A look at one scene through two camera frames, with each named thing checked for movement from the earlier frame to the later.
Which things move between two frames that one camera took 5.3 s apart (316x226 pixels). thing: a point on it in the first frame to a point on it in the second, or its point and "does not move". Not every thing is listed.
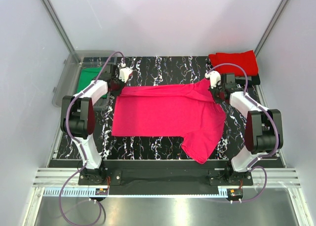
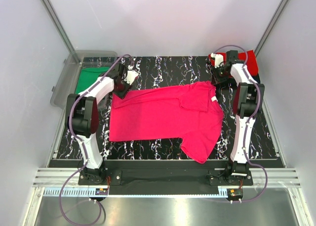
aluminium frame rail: x=56 y=177 does not move
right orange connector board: x=235 y=192 does not move
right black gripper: x=217 y=100 to x=216 y=79
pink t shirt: x=187 y=109 does not move
